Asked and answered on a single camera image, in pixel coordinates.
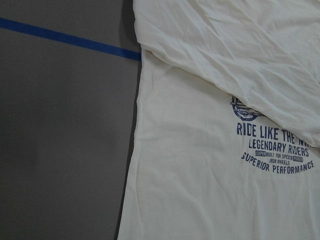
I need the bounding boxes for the cream long-sleeve printed shirt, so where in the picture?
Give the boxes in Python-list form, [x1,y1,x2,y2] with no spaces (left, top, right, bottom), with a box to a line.
[118,0,320,240]

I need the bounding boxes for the blue tape grid lines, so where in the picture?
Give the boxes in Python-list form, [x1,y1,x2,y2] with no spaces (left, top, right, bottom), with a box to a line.
[0,17,142,62]

